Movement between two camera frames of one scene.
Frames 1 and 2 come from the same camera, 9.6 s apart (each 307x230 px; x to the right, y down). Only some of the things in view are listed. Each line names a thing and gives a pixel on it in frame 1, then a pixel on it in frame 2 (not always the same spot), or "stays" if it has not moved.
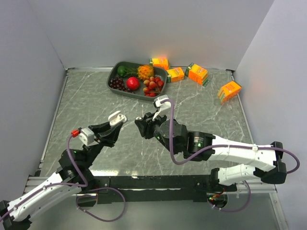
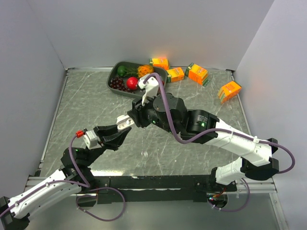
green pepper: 122,71 stays
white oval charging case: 117,118 -> 123,121
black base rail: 158,188 stays
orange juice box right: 229,91 stays
